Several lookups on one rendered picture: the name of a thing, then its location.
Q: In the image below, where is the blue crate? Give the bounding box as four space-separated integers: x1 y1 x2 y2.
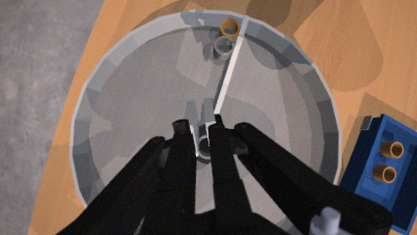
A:
339 114 417 235

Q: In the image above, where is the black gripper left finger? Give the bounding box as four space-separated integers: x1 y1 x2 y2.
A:
56 100 199 235

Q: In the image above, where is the bronze bushing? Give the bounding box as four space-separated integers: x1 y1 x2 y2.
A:
380 141 403 158
219 19 240 42
372 164 396 183

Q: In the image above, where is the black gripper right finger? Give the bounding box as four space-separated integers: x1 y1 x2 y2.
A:
204 98 394 235

